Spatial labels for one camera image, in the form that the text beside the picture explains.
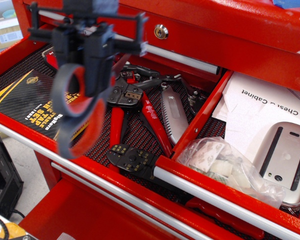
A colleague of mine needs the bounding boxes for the packaged red handled tool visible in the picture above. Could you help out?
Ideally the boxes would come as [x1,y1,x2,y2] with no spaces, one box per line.
[41,47,59,72]

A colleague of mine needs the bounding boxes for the black wire stripper tool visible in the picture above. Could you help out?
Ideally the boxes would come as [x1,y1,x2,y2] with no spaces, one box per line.
[106,144,163,185]

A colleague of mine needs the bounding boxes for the red tool cabinet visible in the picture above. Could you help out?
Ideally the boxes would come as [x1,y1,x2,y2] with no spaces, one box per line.
[11,0,300,240]

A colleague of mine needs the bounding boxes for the red and grey scissors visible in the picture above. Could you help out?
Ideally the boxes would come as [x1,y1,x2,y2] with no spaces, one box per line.
[50,52,132,160]

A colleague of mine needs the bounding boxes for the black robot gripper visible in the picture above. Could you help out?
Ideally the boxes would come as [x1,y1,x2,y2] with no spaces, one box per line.
[28,0,147,97]

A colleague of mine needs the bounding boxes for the red handled tool lower drawer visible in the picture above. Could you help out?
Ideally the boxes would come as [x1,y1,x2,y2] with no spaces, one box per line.
[185,197,265,240]

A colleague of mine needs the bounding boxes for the white cabinet manual paper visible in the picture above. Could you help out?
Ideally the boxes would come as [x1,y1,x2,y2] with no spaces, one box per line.
[212,72,300,162]

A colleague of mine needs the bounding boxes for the silver cabinet lock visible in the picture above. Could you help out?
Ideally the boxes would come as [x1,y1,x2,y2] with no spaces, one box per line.
[154,24,169,40]

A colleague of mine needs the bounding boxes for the open red upper left drawer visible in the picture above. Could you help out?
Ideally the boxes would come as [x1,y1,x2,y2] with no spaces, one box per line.
[0,23,235,226]

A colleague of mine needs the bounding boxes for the silver computer mouse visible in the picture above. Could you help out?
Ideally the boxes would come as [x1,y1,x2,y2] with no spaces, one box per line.
[253,122,300,211]

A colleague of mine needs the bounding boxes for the black electronic device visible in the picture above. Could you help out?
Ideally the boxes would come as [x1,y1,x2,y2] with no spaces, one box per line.
[0,137,24,219]

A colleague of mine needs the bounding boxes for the clear plastic bag of parts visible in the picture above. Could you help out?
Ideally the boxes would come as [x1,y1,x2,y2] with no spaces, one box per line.
[177,137,286,209]

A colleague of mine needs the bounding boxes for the black metal pliers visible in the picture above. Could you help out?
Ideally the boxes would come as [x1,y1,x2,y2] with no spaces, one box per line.
[122,63,208,114]

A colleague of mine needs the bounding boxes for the black yellow tap wrench box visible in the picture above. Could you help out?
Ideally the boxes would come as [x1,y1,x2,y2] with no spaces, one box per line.
[0,68,91,143]

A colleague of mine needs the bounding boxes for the open red right drawer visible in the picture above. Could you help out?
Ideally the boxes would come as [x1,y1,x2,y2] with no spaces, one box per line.
[154,70,300,240]

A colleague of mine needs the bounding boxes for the silver folding utility knife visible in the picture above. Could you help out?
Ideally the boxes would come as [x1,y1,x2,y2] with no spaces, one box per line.
[161,82,189,146]

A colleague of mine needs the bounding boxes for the red handled crimping tool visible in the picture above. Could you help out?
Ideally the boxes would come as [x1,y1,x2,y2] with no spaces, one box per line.
[107,71,173,157]

